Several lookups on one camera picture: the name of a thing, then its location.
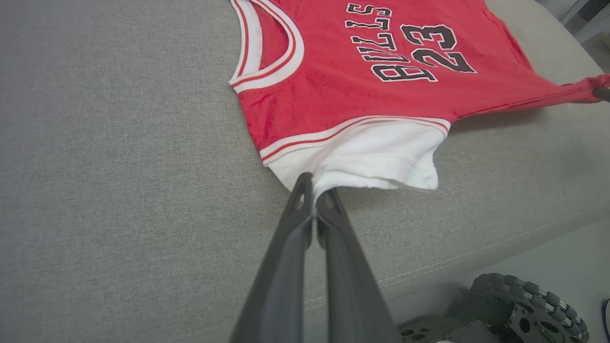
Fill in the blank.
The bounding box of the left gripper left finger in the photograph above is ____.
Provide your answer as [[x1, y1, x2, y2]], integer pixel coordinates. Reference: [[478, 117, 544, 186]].
[[231, 172, 314, 343]]

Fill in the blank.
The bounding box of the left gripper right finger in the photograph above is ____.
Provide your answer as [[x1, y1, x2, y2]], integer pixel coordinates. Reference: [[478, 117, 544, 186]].
[[316, 188, 404, 343]]

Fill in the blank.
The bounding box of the red white basketball jersey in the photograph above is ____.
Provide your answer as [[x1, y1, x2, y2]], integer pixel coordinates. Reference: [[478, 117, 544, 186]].
[[229, 0, 610, 192]]

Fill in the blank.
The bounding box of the grey office chair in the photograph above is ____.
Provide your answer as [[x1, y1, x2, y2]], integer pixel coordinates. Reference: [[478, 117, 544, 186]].
[[559, 0, 610, 45]]

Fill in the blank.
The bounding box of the black omni wheel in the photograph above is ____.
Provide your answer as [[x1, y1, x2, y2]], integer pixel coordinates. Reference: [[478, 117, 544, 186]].
[[469, 272, 590, 343]]

